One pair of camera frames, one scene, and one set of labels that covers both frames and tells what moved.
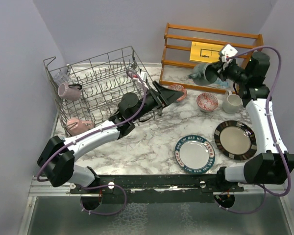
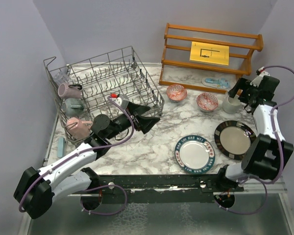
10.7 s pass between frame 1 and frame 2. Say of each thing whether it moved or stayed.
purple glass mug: stayed
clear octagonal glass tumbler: stayed
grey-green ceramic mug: moved
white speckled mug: stayed
